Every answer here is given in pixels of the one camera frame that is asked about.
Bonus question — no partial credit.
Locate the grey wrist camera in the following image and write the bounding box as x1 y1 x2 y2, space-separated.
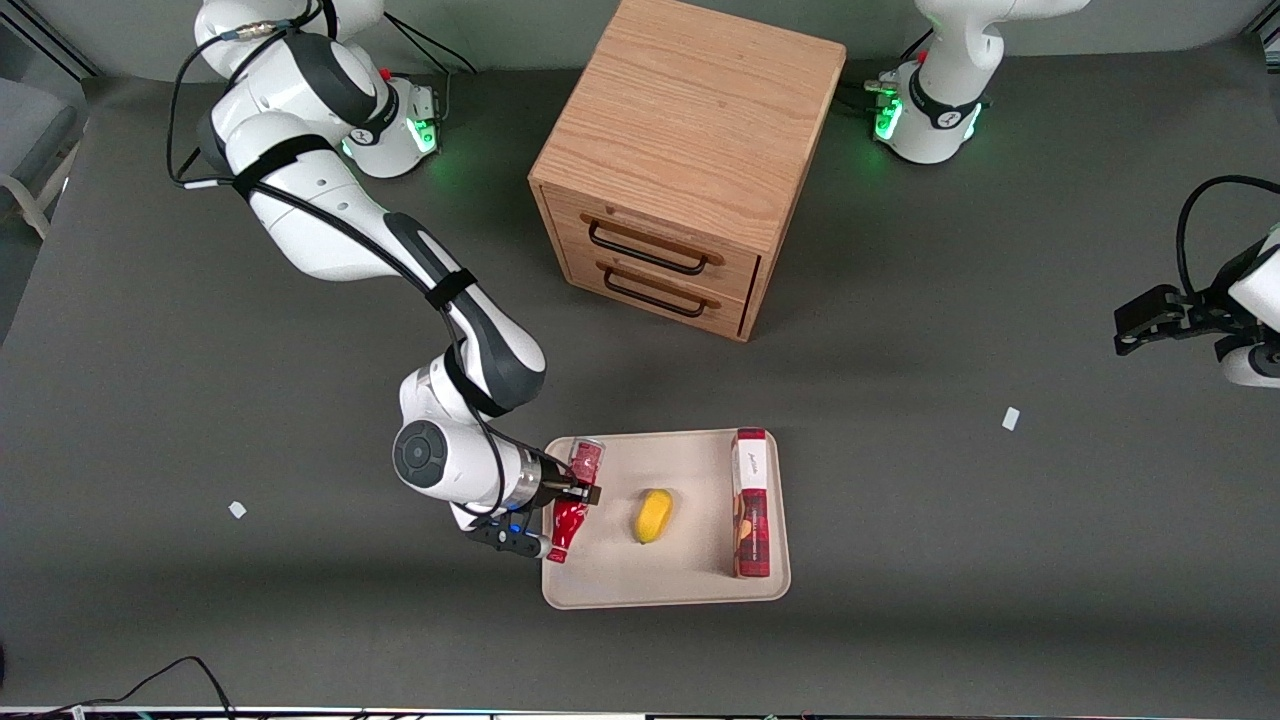
1215 335 1280 389
464 518 553 562

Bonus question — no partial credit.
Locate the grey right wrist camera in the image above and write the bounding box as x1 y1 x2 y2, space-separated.
464 518 553 562

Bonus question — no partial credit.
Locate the black cable at table edge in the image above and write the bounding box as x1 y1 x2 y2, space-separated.
0 656 237 719

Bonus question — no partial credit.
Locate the wooden two-drawer cabinet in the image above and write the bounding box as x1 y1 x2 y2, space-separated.
528 0 849 344

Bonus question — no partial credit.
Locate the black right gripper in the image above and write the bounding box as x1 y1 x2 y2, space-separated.
500 450 604 516

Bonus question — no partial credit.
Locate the black drawer handle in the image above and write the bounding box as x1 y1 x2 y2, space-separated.
602 264 708 320
587 220 709 277

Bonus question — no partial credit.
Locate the black left base cable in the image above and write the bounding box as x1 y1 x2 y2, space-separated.
838 30 936 113

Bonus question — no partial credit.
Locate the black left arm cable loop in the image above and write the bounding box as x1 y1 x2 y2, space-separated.
1175 175 1280 297

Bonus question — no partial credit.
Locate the red ketchup bottle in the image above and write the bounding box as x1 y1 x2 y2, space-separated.
546 437 607 565

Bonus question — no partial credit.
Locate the yellow lemon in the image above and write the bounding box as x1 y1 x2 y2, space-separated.
634 488 674 546

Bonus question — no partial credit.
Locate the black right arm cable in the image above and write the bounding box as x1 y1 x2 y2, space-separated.
168 0 566 521

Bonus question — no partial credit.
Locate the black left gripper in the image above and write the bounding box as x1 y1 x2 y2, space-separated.
1114 240 1263 357

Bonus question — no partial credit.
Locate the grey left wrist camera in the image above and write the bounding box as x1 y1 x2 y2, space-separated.
1215 335 1280 389

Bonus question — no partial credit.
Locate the black right base cable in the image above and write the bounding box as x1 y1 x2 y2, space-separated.
383 12 481 77

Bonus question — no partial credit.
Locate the black base cable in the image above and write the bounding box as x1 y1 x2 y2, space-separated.
383 12 481 77
838 30 936 113

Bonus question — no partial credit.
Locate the grey white chair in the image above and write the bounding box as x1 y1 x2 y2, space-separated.
0 78 81 242

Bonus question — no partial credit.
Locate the red white snack box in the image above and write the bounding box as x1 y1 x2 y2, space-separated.
730 428 772 580

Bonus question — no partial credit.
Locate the beige rectangular tray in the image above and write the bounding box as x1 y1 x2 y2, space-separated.
541 429 792 611

